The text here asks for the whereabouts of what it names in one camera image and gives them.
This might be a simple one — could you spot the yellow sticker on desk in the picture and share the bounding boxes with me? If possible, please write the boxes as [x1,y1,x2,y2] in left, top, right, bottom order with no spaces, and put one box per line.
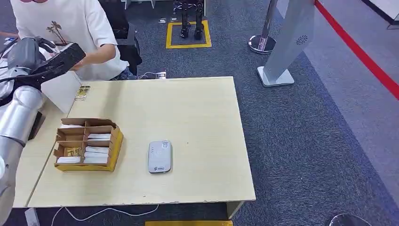
[74,85,91,101]

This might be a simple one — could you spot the yellow floor tape strip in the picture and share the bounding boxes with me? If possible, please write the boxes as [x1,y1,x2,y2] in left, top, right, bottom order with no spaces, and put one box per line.
[144,220,234,226]

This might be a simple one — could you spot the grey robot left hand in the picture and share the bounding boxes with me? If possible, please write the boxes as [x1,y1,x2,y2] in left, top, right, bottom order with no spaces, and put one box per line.
[7,36,57,71]

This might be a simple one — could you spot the grey card reader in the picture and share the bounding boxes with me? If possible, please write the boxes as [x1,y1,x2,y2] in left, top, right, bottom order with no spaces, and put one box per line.
[147,140,173,174]

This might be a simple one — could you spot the red floor tape line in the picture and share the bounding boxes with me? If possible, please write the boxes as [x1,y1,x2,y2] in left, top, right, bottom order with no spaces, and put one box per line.
[314,0,399,101]

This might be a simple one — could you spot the pale desk leg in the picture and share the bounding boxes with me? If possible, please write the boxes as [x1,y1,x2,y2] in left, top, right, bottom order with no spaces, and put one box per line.
[226,202,245,220]

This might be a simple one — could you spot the round chrome base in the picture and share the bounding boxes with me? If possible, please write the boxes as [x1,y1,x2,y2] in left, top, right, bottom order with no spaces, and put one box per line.
[324,213,372,226]

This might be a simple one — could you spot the yellow printed card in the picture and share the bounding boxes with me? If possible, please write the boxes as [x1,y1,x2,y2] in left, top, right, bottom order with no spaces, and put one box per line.
[64,147,83,157]

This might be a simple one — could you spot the white pedestal cabinet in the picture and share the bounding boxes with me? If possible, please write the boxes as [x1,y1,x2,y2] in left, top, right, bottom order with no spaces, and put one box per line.
[40,71,83,114]

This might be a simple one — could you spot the person's hand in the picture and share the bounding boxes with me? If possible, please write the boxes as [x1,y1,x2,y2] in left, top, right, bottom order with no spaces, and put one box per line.
[70,59,87,72]

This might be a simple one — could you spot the black office chair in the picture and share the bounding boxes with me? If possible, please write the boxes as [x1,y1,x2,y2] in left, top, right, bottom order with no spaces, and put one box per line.
[99,0,143,76]

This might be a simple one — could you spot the black robot leg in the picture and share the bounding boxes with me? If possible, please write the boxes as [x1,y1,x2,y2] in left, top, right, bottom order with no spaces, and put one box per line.
[193,0,206,41]

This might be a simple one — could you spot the white cable under desk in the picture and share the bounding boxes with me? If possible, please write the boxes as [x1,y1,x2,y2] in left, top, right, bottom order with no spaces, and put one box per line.
[50,204,160,226]

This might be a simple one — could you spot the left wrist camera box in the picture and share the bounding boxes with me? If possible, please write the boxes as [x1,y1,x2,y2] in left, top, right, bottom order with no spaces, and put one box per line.
[30,42,87,84]

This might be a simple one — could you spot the person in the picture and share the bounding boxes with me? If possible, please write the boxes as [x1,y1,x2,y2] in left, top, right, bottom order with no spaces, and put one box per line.
[9,0,138,81]

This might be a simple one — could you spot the white kiosk stand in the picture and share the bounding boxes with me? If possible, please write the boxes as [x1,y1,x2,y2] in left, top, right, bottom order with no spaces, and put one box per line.
[257,0,316,88]

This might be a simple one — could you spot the chrome stanchion post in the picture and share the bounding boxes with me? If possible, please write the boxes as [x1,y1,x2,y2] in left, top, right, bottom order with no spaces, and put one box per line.
[248,0,278,55]

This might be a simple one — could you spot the white table legs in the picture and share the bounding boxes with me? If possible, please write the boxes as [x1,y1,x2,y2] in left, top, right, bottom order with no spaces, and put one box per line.
[120,0,156,10]

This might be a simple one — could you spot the wooden card box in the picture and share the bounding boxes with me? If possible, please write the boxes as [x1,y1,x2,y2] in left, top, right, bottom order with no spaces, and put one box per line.
[53,117,124,172]

